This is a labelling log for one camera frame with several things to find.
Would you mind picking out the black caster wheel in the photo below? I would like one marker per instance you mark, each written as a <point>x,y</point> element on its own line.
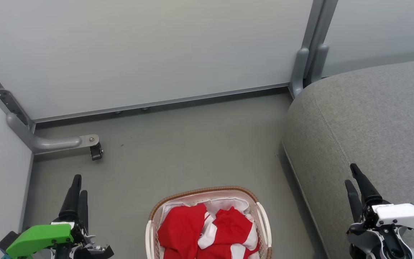
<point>96,153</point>

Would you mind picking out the red and white garment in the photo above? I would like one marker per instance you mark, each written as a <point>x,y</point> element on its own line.
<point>182,230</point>

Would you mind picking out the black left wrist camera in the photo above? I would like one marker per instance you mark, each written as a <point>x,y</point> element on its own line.
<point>7,241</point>

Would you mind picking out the white laundry basket brown rim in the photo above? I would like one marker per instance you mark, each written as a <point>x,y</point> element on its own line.
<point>261,219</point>

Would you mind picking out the grey partition corner foot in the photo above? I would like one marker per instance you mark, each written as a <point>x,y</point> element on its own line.
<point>320,63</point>
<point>298,72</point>

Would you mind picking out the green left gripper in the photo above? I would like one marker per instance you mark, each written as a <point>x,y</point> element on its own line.
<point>38,237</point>

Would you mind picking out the grey partition bottom rail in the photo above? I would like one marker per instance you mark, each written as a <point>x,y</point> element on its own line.
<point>156,102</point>

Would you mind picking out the grey partition post with hinge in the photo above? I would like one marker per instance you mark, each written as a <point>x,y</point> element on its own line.
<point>2,93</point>

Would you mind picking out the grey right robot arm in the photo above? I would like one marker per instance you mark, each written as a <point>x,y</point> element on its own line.
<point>365,241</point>

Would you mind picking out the grey partition corner post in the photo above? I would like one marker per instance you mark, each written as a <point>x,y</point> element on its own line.
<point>318,21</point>

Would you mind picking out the grey fabric sofa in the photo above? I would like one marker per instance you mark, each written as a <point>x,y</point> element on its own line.
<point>372,126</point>

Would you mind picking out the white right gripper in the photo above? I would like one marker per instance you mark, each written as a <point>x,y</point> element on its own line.
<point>401,215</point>

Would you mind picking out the grey metal partition foot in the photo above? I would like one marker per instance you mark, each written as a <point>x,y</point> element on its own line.
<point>49,143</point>

